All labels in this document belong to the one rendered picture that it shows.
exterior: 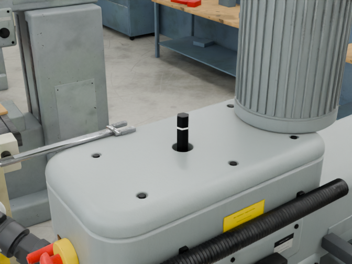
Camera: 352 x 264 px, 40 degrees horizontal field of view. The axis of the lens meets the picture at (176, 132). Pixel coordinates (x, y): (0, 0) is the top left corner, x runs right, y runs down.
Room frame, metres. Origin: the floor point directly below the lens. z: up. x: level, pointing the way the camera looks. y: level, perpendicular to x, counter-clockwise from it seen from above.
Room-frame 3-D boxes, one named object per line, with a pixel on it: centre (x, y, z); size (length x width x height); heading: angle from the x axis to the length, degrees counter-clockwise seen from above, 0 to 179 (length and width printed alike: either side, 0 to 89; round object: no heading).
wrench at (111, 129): (0.74, 0.18, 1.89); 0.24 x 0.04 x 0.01; 125
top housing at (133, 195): (0.74, -0.02, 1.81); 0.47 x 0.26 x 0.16; 125
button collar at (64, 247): (0.60, 0.18, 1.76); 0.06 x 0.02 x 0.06; 35
